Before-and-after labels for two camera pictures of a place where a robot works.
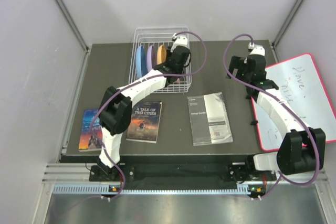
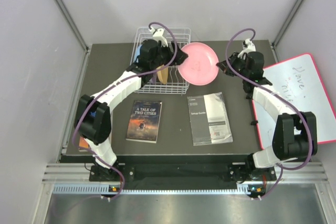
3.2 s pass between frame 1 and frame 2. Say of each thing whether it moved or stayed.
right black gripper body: stayed
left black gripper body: moved
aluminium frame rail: stayed
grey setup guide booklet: stayed
